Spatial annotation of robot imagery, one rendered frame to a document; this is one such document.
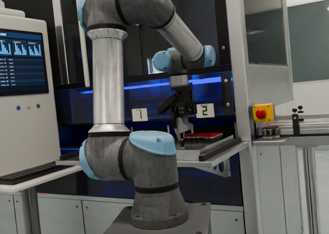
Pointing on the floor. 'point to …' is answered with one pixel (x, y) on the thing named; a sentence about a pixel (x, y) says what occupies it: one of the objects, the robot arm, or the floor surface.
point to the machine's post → (244, 109)
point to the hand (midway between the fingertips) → (179, 136)
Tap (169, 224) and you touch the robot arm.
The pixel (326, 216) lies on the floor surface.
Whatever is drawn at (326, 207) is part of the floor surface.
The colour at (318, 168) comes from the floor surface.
